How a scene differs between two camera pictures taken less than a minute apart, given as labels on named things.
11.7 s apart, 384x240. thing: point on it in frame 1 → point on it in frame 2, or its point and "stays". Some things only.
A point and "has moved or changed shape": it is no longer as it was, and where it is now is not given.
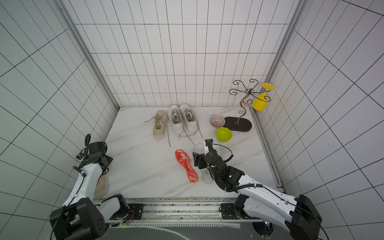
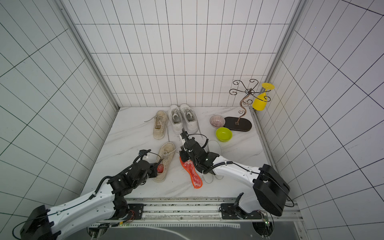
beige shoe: (102, 185) → (165, 157)
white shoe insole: (216, 146) stays
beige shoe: (160, 125) stays
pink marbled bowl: (217, 121) stays
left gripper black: (109, 160) → (153, 168)
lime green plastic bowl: (224, 134) stays
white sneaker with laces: (189, 118) stays
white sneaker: (176, 119) stays
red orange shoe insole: (183, 158) has moved or changed shape
